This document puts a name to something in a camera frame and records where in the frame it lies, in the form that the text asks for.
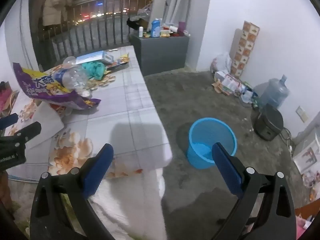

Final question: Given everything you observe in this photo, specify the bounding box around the clear plastic bowl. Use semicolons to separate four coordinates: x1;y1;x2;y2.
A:
62;56;77;67

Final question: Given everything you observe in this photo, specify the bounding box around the white appliance carton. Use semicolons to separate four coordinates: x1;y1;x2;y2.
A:
292;124;320;174

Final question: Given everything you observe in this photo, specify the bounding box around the black rice cooker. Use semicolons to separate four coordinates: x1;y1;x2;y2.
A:
251;103;284;142

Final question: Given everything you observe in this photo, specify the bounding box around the beige hanging coat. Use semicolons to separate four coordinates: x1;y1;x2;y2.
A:
41;0;73;27

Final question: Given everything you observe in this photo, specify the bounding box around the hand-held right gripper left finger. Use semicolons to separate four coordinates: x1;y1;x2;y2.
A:
29;143;116;240

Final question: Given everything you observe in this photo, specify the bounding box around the wall outlet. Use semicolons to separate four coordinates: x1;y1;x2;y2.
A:
296;106;309;123

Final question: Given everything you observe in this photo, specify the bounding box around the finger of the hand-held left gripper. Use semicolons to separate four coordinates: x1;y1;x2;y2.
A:
0;113;19;131
0;121;42;148

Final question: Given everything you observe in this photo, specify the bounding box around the pile of flattened packaging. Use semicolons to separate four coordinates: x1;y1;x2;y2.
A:
212;71;259;104

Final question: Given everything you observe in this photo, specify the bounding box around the clear plastic bottle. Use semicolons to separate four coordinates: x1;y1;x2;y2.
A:
51;65;93;92

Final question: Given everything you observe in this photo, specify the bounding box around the grey cabinet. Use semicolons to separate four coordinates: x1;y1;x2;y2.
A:
129;33;190;77

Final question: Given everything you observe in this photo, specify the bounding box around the blue and white carton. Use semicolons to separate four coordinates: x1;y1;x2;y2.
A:
75;51;114;65

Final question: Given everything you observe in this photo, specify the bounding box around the pink bag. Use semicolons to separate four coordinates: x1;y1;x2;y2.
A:
0;81;19;115

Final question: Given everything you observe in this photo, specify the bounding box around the tall patterned cardboard box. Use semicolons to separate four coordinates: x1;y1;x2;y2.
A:
229;21;260;78

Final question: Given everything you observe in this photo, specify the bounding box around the floral tablecloth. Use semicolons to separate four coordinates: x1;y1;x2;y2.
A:
5;45;173;180

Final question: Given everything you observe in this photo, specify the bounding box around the grey curtain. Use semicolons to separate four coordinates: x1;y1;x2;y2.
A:
151;0;194;27

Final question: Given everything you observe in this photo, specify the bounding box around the metal balcony railing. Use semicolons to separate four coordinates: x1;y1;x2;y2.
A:
29;0;154;63

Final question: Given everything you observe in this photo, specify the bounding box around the teal crumpled cloth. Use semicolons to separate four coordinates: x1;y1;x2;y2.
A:
82;61;107;80

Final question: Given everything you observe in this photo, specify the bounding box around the blue plastic wastebasket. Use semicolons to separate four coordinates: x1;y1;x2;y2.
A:
187;117;237;169

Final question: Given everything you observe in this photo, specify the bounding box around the large water jug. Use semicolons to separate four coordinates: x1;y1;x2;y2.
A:
259;74;290;109

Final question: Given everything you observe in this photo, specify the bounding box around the white plastic bag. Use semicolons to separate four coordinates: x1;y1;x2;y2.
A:
210;52;233;74

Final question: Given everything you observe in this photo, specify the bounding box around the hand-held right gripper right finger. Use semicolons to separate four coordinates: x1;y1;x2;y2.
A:
211;142;297;240

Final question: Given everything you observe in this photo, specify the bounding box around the black clothing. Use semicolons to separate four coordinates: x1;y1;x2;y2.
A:
126;17;148;30

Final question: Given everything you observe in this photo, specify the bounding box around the purple snack bag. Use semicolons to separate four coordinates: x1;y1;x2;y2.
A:
13;62;102;110

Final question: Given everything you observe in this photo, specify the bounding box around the blue detergent bottle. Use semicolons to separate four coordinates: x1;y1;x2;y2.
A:
151;18;162;38

